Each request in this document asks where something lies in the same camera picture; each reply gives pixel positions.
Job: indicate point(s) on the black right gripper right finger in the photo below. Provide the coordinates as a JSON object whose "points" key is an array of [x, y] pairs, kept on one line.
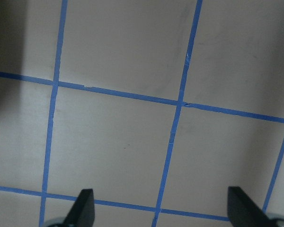
{"points": [[242, 211]]}

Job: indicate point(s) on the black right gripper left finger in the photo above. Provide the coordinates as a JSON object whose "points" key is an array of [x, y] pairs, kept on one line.
{"points": [[82, 213]]}

